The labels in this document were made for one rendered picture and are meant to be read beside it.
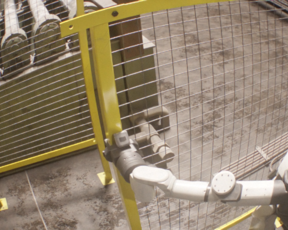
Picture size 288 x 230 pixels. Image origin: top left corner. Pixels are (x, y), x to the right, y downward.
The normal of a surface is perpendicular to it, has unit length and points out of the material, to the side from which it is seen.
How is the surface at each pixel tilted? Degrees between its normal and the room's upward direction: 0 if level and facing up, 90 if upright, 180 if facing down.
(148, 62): 90
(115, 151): 0
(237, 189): 36
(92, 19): 90
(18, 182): 0
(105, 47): 90
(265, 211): 90
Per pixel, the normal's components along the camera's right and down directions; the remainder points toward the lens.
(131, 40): 0.40, 0.50
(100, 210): -0.09, -0.81
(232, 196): -0.22, -0.33
